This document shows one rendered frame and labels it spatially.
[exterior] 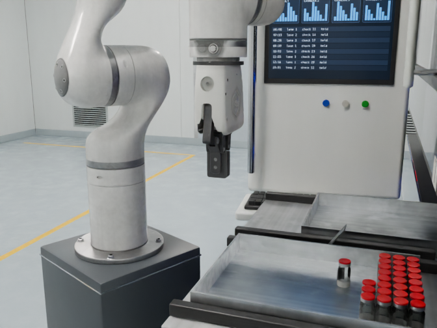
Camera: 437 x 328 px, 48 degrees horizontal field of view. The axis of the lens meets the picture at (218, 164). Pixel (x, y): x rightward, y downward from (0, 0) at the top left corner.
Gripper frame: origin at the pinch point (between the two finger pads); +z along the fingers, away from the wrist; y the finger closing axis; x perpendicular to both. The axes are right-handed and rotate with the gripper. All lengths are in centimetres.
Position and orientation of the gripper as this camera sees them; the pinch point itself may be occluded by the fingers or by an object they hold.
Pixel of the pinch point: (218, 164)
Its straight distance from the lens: 74.8
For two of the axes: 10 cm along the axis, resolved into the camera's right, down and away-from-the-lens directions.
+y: 3.2, -2.1, 9.2
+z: 0.0, 9.7, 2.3
